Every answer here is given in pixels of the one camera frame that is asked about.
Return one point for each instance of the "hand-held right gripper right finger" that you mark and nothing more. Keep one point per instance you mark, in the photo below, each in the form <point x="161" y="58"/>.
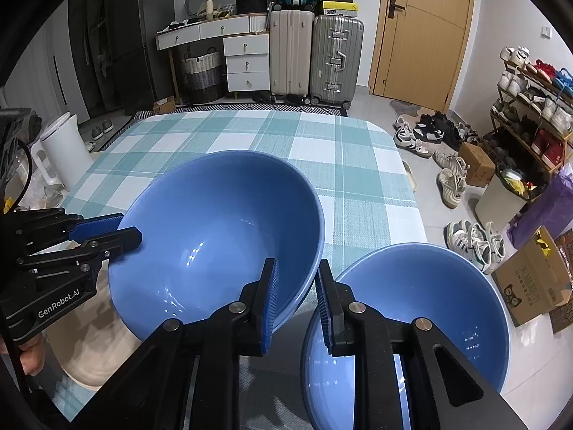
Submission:
<point x="324" y="309"/>

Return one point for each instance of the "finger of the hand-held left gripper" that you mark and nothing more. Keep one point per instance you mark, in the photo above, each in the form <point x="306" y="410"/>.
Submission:
<point x="98" y="228"/>
<point x="123" y="242"/>

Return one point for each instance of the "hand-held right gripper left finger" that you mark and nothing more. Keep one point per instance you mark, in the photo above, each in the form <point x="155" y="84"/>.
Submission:
<point x="268" y="304"/>

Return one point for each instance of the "large cream plate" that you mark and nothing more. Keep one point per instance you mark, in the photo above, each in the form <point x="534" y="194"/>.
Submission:
<point x="89" y="336"/>

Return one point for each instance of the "blue bowl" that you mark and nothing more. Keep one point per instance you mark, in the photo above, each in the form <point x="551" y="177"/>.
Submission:
<point x="438" y="300"/>
<point x="215" y="233"/>

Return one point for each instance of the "person's left hand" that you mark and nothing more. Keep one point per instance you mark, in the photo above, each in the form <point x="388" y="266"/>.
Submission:
<point x="33" y="358"/>

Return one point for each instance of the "white electric kettle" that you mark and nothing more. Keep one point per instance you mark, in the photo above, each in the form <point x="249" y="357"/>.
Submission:
<point x="67" y="148"/>

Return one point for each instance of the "yellow snack wrapper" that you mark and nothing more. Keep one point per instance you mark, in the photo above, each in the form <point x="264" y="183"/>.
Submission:
<point x="10" y="206"/>

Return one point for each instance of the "grey slipper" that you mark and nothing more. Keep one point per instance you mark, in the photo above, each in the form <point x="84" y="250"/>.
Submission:
<point x="108" y="126"/>
<point x="96" y="133"/>

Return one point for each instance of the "small cardboard box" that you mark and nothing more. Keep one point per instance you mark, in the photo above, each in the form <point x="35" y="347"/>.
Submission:
<point x="164" y="105"/>

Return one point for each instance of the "dark tall cabinet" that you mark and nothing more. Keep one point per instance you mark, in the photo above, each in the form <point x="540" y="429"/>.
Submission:
<point x="89" y="53"/>

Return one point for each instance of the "white wardrobe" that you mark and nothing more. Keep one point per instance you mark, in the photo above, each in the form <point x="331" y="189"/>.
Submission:
<point x="62" y="53"/>

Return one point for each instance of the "woven laundry basket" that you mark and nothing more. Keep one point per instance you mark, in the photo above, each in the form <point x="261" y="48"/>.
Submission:
<point x="201" y="78"/>

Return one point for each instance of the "dark grey fridge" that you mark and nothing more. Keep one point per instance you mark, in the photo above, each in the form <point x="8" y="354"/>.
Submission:
<point x="138" y="31"/>

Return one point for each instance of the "white trash bin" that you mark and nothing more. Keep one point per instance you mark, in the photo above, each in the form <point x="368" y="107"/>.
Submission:
<point x="497" y="201"/>

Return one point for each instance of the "large printed cardboard box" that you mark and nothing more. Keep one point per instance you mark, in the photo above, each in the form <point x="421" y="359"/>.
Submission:
<point x="528" y="286"/>

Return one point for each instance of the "group of loose shoes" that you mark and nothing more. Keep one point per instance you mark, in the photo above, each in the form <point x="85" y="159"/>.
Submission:
<point x="429" y="132"/>

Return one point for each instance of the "brown cardboard box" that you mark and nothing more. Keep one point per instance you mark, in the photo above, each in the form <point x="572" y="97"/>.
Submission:
<point x="476" y="165"/>

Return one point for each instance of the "grey doormat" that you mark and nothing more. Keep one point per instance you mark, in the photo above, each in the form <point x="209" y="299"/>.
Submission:
<point x="405" y="108"/>

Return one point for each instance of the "white dressing table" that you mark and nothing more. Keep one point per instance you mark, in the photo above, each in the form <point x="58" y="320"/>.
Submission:
<point x="246" y="62"/>

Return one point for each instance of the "brown floor mat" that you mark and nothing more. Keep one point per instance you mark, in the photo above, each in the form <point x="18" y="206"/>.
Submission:
<point x="563" y="316"/>

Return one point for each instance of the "purple plastic bag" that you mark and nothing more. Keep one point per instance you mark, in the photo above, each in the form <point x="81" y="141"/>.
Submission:
<point x="546" y="215"/>

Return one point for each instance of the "white bottle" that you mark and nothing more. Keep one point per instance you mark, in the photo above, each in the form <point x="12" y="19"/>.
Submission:
<point x="209" y="9"/>

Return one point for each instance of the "silver suitcase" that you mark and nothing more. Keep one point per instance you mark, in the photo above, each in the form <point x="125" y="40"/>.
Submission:
<point x="335" y="60"/>

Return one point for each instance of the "beige suitcase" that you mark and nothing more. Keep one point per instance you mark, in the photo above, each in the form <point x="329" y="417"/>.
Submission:
<point x="291" y="53"/>

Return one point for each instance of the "wooden door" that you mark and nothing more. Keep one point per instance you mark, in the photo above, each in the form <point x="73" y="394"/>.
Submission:
<point x="425" y="40"/>

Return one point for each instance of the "wooden shoe rack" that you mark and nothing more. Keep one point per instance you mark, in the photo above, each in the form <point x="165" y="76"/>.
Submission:
<point x="537" y="112"/>

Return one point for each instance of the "yellow and black shoe box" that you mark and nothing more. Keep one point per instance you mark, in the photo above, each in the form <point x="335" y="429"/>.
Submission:
<point x="339" y="9"/>

